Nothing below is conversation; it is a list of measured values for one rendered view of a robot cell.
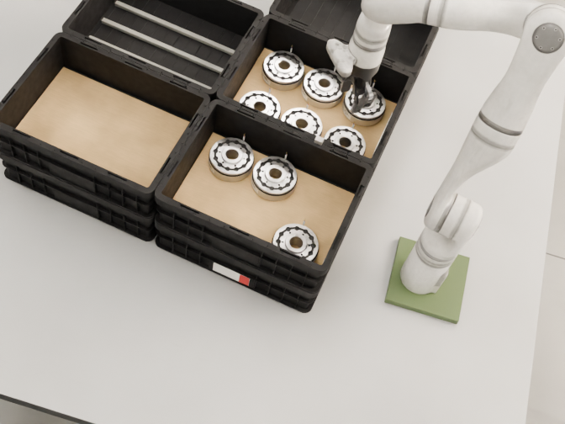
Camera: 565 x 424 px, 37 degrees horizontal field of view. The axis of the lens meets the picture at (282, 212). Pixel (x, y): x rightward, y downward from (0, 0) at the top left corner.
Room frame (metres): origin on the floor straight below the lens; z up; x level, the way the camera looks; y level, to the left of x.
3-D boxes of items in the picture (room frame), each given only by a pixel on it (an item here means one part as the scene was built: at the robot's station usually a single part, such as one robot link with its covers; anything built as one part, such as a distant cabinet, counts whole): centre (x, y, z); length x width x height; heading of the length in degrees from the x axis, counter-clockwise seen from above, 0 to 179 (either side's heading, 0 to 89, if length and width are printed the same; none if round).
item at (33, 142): (1.07, 0.44, 0.92); 0.40 x 0.30 x 0.02; 79
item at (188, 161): (0.99, 0.05, 0.87); 0.40 x 0.30 x 0.11; 79
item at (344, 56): (1.21, -0.07, 1.17); 0.11 x 0.09 x 0.06; 124
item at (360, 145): (1.19, -0.10, 0.86); 0.10 x 0.10 x 0.01
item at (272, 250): (0.99, 0.05, 0.92); 0.40 x 0.30 x 0.02; 79
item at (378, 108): (1.33, -0.13, 0.86); 0.10 x 0.10 x 0.01
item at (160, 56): (1.36, 0.39, 0.87); 0.40 x 0.30 x 0.11; 79
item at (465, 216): (0.97, -0.35, 0.96); 0.09 x 0.09 x 0.17; 76
